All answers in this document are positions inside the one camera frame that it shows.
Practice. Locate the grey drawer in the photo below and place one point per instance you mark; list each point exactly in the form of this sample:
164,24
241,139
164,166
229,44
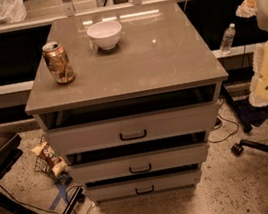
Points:
138,164
145,186
135,129

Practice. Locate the grey drawer cabinet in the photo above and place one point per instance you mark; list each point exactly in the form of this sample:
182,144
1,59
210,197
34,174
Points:
159,63

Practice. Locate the white ceramic bowl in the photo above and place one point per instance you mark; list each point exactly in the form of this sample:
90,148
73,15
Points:
105,34

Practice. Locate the gold soda can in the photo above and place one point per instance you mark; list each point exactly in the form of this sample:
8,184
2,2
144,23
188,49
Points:
57,62

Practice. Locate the chip snack bag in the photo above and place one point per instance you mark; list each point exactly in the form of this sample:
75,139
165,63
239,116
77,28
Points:
56,163

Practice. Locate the clear plastic water bottle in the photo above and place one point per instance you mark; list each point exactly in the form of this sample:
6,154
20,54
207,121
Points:
227,39

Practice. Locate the small wire basket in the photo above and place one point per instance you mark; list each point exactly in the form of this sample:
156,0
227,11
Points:
41,164

